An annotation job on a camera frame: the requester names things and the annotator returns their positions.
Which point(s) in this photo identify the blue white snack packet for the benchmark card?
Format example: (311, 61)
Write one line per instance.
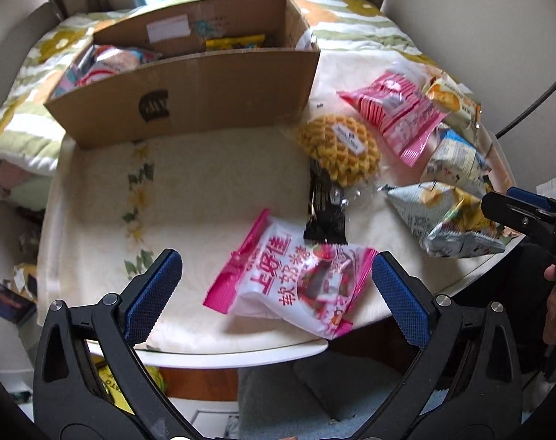
(456, 160)

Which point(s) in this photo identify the brown cardboard box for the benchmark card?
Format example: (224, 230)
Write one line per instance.
(223, 87)

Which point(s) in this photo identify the yellow snack packet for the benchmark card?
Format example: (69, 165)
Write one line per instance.
(234, 42)

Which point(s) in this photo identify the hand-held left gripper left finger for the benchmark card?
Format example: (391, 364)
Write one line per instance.
(154, 298)

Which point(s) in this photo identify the pink white candy bag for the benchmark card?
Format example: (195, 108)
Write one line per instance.
(287, 288)

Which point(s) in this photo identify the pink striped snack packet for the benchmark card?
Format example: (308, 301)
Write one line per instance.
(397, 110)

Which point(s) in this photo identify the floral green yellow pillow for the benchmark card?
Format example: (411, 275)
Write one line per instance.
(26, 114)

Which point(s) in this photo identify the silver yellow chip bag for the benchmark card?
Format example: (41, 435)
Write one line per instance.
(442, 224)

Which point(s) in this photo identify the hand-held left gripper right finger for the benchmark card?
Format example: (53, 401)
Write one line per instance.
(399, 298)

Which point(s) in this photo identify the black snack packet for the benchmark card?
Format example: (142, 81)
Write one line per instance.
(326, 220)

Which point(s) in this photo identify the yellow plastic bag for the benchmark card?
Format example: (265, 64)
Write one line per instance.
(122, 389)

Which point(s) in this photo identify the orange cake packet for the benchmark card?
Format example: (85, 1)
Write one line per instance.
(452, 101)

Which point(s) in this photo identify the pile of pink snack packets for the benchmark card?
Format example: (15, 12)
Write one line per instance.
(108, 62)

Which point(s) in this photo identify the dark flat box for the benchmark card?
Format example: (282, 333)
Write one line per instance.
(5, 305)

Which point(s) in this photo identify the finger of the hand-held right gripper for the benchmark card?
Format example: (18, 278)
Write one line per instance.
(507, 211)
(530, 196)

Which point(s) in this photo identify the wrapped yellow waffle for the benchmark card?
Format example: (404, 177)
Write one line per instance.
(339, 151)

